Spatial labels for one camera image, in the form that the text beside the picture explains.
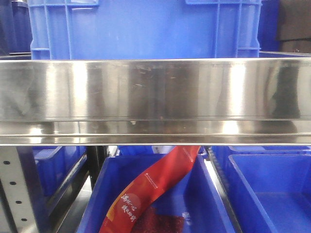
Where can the grey perforated metal upright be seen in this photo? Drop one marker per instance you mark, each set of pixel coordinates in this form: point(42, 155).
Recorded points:
point(22, 189)

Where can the blue bin centre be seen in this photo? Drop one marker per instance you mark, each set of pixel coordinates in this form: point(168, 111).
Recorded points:
point(192, 206)

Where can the blue bin left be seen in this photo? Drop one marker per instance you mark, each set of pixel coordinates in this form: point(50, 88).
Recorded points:
point(54, 163)

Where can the blue bin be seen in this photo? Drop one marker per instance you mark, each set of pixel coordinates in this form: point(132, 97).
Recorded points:
point(192, 206)
point(54, 163)
point(269, 190)

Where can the blue bin right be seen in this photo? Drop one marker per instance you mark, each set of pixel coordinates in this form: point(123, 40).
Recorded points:
point(269, 190)

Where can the stainless steel conveyor rail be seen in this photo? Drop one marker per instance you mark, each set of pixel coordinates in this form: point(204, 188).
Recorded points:
point(167, 102)

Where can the large blue plastic crate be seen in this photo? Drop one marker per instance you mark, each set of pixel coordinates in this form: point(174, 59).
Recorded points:
point(144, 29)

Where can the red printed package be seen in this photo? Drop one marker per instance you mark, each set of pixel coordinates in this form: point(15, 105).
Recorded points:
point(147, 187)

